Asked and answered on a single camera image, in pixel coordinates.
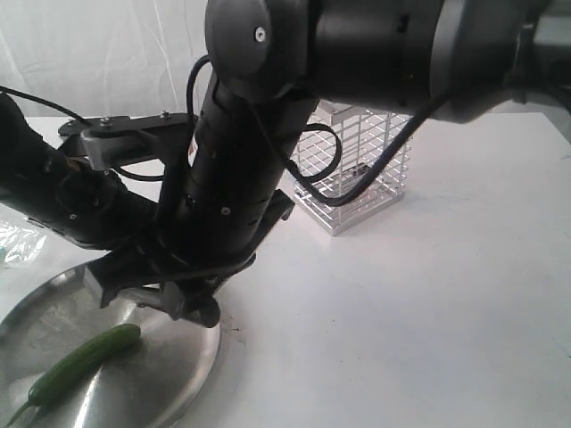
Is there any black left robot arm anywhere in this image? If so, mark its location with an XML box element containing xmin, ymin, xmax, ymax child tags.
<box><xmin>1</xmin><ymin>94</ymin><xmax>156</xmax><ymax>250</ymax></box>

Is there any chrome wire utensil holder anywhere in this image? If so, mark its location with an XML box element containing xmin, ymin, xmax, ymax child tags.
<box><xmin>292</xmin><ymin>101</ymin><xmax>410</xmax><ymax>236</ymax></box>

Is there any clear plastic bag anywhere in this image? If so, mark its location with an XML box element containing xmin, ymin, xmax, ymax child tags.
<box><xmin>1</xmin><ymin>219</ymin><xmax>46</xmax><ymax>268</ymax></box>

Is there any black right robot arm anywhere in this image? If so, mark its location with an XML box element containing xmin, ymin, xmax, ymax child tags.
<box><xmin>81</xmin><ymin>1</ymin><xmax>570</xmax><ymax>327</ymax></box>

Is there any black blue arm cable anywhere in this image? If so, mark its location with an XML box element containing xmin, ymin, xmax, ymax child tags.
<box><xmin>185</xmin><ymin>55</ymin><xmax>460</xmax><ymax>209</ymax></box>

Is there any round stainless steel plate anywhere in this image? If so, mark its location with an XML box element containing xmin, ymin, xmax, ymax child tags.
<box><xmin>1</xmin><ymin>267</ymin><xmax>221</xmax><ymax>427</ymax></box>

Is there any green cucumber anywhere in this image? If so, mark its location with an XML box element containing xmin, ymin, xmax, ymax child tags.
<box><xmin>5</xmin><ymin>324</ymin><xmax>141</xmax><ymax>427</ymax></box>

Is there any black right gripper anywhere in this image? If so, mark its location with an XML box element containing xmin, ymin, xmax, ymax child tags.
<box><xmin>87</xmin><ymin>190</ymin><xmax>294</xmax><ymax>328</ymax></box>

